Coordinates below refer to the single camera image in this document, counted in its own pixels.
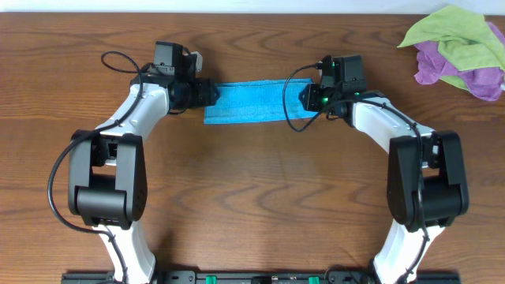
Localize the purple microfiber cloth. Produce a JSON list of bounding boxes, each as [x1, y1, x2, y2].
[[413, 21, 505, 103]]

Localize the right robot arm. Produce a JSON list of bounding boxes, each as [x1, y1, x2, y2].
[[299, 55, 469, 283]]

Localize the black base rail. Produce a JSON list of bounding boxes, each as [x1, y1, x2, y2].
[[61, 270, 462, 284]]

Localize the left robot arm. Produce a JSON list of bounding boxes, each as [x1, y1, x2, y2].
[[66, 41, 219, 283]]

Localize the blue microfiber cloth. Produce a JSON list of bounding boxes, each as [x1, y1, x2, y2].
[[204, 78, 315, 125]]

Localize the black cable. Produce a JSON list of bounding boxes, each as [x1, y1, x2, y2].
[[281, 62, 431, 284], [47, 50, 145, 284]]

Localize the left black cable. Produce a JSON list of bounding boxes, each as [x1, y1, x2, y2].
[[47, 50, 145, 284]]

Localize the right black cable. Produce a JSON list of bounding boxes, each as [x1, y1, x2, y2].
[[281, 62, 431, 284]]

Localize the green microfiber cloth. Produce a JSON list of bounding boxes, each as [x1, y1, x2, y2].
[[396, 5, 505, 92]]

